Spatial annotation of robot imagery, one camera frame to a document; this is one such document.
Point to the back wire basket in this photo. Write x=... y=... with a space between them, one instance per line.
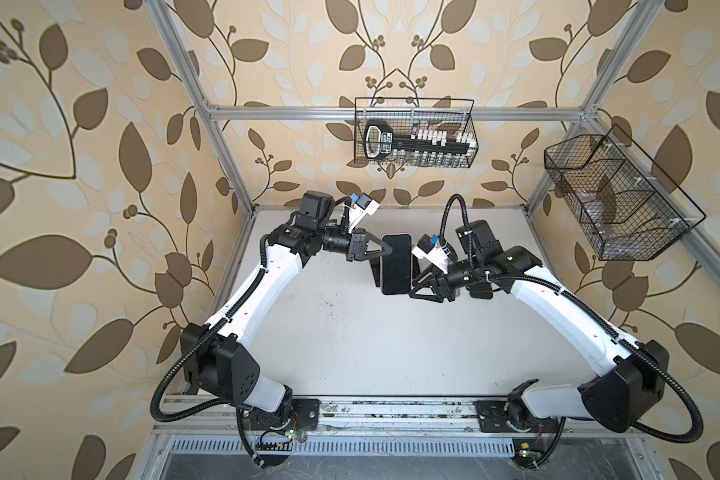
x=402 y=113

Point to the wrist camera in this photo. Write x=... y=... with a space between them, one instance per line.
x=430 y=248
x=359 y=207

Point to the wire basket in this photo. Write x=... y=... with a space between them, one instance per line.
x=629 y=207
x=402 y=113

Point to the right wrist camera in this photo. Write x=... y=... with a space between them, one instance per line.
x=430 y=248

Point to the phone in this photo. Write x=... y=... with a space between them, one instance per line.
x=396 y=267
x=375 y=265

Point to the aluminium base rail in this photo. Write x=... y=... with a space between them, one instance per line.
x=395 y=416

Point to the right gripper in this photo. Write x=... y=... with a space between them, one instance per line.
x=442 y=288

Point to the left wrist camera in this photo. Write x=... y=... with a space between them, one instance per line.
x=359 y=207

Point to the black tool in basket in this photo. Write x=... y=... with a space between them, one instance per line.
x=379 y=140

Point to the right wire basket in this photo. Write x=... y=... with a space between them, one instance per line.
x=629 y=207

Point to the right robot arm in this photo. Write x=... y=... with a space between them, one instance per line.
x=625 y=382

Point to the black phone case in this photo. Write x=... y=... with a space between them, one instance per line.
x=482 y=290

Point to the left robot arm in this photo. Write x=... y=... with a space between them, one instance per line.
x=215 y=356

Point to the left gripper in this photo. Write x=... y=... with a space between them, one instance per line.
x=355 y=245

